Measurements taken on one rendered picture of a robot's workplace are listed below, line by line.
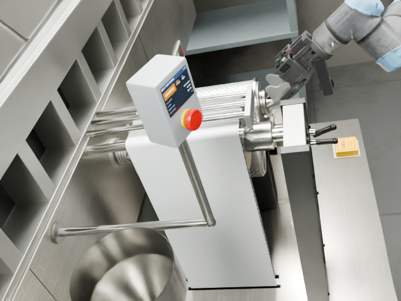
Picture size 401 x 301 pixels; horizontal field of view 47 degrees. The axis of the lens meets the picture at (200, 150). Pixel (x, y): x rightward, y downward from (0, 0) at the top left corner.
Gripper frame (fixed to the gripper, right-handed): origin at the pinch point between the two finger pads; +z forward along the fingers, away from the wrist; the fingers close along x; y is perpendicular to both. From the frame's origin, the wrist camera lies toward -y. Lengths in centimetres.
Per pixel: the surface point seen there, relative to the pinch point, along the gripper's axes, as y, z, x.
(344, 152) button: -38.0, 7.9, -14.3
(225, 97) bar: 19.1, -7.0, 23.3
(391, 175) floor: -127, 45, -92
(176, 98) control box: 35, -22, 55
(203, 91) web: 15.8, 10.7, -1.7
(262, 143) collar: 6.6, -4.5, 26.4
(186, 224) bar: 19, -1, 54
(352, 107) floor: -119, 55, -158
